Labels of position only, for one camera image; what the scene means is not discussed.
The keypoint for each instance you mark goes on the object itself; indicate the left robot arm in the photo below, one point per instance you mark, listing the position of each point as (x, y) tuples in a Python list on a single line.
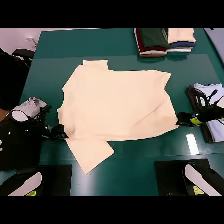
[(18, 143)]

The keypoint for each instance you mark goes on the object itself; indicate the cream T-shirt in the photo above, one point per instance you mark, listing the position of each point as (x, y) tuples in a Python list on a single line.
[(116, 103)]

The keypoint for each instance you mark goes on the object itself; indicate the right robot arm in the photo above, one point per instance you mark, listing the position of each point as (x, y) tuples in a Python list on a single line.
[(213, 114)]

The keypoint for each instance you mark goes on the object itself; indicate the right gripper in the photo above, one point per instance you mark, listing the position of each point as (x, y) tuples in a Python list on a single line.
[(187, 119)]

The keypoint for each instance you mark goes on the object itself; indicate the cream folded garment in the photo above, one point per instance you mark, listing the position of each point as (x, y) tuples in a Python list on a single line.
[(181, 35)]

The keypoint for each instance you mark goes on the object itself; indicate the pale lilac garment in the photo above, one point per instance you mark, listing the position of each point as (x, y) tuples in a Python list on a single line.
[(215, 131)]

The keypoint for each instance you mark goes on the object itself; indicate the red garment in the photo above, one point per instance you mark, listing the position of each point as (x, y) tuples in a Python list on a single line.
[(142, 50)]

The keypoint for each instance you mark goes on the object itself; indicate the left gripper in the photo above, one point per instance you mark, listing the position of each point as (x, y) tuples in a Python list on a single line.
[(58, 131)]

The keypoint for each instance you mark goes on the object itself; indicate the dark green garment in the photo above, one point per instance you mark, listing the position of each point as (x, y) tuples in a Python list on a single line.
[(154, 37)]

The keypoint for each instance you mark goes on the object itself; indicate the blue garment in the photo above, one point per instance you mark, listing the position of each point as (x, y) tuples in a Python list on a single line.
[(181, 44)]

